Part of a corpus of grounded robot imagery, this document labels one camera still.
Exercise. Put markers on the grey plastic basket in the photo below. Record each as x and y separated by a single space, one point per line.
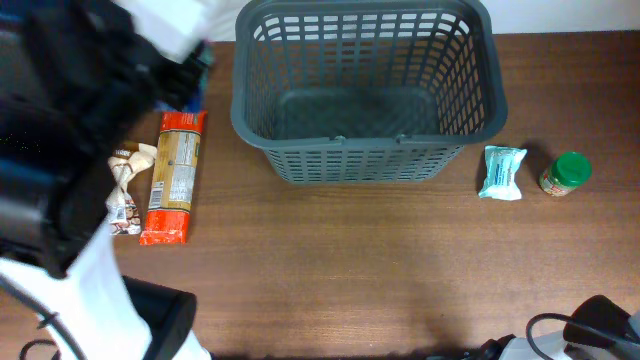
365 91

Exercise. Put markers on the green lid jar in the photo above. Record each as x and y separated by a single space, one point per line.
567 173

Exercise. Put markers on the orange spaghetti package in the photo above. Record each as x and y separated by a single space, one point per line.
173 180

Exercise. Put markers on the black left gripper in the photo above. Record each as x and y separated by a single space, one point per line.
85 38

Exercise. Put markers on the light green tissue packet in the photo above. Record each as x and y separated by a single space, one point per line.
502 164

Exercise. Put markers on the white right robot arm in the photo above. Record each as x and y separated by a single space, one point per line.
598 329

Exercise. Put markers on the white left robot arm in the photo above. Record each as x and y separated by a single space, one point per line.
75 77

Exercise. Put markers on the beige crumpled snack bag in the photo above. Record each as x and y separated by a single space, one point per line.
126 162

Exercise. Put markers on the blue cardboard box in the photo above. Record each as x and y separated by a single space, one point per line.
192 102

